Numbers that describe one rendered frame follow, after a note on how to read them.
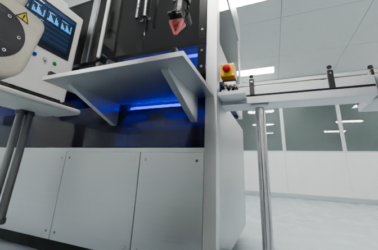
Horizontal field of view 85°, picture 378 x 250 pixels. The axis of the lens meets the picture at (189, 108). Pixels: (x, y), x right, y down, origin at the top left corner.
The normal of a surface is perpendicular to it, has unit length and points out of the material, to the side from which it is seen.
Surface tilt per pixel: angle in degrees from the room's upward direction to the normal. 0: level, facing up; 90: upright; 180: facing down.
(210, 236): 90
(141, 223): 90
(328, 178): 90
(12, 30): 90
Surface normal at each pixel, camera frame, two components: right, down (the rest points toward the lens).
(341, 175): -0.36, -0.29
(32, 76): 0.92, -0.07
